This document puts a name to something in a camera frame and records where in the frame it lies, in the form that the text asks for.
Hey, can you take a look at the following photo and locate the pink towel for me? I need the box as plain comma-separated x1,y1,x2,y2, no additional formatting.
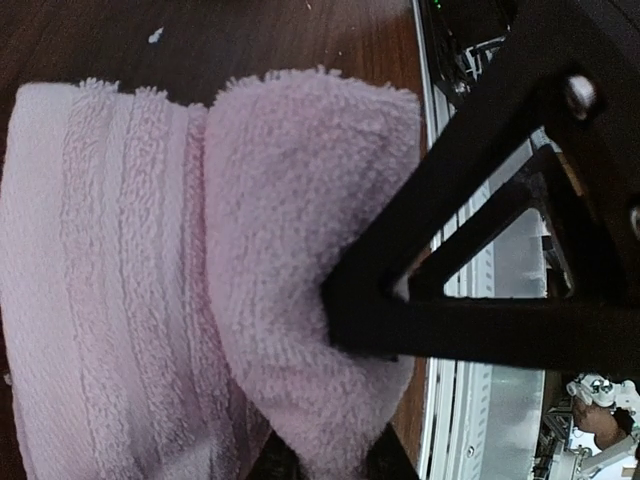
1,68,421,479

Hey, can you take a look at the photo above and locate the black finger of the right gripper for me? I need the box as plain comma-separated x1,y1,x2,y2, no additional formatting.
322,1,639,373

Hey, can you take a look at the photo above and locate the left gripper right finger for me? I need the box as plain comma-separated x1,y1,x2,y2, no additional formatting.
367,424,419,480

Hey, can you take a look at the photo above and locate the front aluminium rail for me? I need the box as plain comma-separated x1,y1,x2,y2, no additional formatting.
409,0,549,480

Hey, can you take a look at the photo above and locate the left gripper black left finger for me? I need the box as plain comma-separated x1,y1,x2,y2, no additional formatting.
252,432,304,480

